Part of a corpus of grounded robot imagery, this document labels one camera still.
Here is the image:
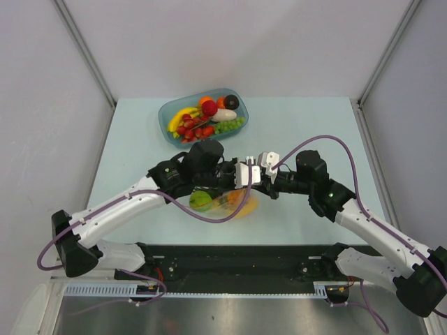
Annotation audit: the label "orange yellow toy mango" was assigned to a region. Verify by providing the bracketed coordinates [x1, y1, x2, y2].
[235, 195, 259, 218]

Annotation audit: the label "green toy leafy vegetable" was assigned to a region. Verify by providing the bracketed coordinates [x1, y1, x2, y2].
[213, 189, 246, 210]

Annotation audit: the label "clear zip top bag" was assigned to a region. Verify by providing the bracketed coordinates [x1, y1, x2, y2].
[189, 188, 247, 218]

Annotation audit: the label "green toy apple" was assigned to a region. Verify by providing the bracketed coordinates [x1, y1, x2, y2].
[189, 191, 213, 212]

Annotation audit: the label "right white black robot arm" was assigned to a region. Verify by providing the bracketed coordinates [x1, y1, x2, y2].
[258, 150, 446, 318]

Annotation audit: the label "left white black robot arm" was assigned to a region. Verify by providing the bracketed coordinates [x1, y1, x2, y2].
[51, 139, 251, 279]

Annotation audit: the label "green toy grapes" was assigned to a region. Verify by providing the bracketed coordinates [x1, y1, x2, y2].
[213, 117, 245, 135]

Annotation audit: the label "white toy mushroom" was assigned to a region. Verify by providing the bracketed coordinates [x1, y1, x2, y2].
[211, 108, 237, 123]

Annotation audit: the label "red toy apple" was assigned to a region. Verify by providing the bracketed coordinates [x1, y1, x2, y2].
[201, 100, 218, 117]

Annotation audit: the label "dark purple toy fruit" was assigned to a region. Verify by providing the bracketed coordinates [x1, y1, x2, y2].
[223, 94, 240, 110]

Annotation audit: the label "yellow toy bananas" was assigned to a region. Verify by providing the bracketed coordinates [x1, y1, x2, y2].
[167, 107, 201, 133]

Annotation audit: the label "small orange toy fruit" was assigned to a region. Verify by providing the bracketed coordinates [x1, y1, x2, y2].
[217, 96, 226, 109]

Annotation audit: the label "toy orange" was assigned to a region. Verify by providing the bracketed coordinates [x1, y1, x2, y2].
[198, 96, 214, 105]

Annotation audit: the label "teal plastic fruit tray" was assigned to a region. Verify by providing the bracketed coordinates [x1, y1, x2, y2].
[158, 89, 249, 149]

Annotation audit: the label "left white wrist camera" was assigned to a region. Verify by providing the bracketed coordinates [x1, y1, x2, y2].
[235, 156, 261, 189]

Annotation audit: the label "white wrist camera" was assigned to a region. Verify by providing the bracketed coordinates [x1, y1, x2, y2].
[258, 151, 280, 183]
[235, 156, 261, 189]

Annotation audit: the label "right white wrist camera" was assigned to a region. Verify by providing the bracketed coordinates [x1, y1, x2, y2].
[258, 151, 280, 183]

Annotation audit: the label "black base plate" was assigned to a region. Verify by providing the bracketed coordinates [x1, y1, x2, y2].
[97, 244, 385, 295]

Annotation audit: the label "white slotted cable duct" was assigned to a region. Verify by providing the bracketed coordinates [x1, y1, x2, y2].
[63, 281, 350, 298]

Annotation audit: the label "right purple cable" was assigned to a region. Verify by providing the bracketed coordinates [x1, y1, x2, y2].
[274, 134, 447, 334]

